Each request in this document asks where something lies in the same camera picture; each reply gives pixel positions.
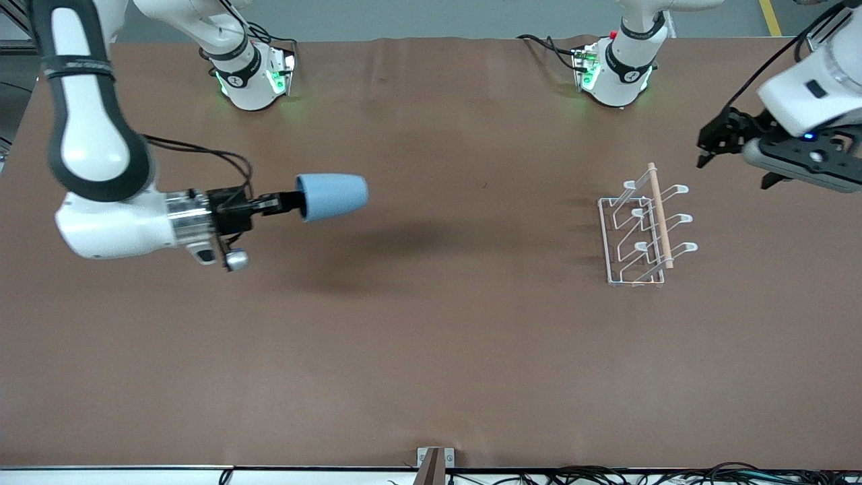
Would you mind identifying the blue cup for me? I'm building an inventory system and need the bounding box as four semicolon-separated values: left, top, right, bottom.
295;173;370;223

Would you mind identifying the brown table mat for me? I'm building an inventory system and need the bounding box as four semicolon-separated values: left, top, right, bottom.
0;35;862;470

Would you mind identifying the white wire cup holder rack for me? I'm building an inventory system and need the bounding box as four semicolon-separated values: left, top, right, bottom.
598;162;699;288

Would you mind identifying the aluminium frame profile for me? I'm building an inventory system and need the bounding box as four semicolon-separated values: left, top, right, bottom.
805;3;846;53
0;0;34;55

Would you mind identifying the black right arm base cable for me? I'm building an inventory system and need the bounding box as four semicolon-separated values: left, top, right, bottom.
246;24;300;58

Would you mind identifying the black arm base cable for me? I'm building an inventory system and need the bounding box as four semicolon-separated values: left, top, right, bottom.
246;24;300;58
517;34;583;71

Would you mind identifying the black left arm base cable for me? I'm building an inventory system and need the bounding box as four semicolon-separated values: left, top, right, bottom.
517;34;583;71

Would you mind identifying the metal bracket with brown post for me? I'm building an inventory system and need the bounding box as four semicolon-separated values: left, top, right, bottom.
417;447;455;485

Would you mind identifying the black cable bundle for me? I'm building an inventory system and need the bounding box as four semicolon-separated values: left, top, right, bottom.
444;461;862;485

